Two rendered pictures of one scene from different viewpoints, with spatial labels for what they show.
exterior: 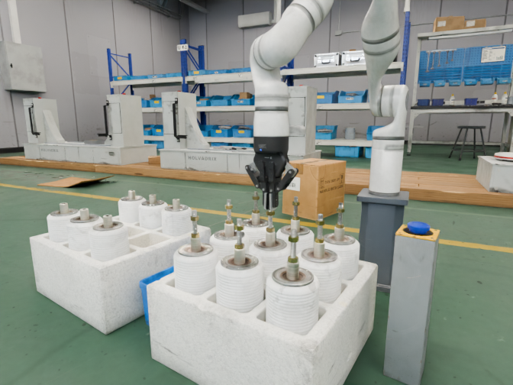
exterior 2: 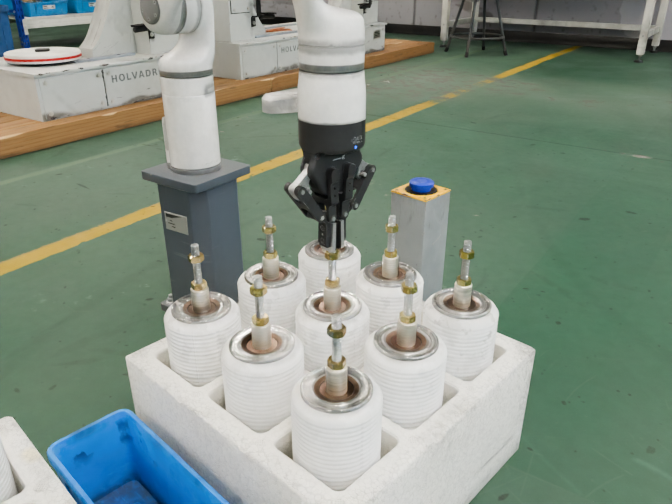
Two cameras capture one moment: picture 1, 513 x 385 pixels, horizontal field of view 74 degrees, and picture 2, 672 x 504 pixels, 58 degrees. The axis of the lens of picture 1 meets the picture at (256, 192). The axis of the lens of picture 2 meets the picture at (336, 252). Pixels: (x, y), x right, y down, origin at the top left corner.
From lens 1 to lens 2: 0.88 m
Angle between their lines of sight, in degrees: 76
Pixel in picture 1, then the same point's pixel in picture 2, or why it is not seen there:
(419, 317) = (439, 277)
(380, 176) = (206, 140)
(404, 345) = not seen: hidden behind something
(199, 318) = (435, 456)
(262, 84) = (353, 20)
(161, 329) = not seen: outside the picture
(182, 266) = (373, 422)
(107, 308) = not seen: outside the picture
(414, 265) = (438, 226)
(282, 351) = (515, 378)
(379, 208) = (220, 193)
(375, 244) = (223, 249)
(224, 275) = (439, 364)
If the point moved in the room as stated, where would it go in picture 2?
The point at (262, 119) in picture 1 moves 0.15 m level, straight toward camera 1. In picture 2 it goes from (357, 90) to (505, 95)
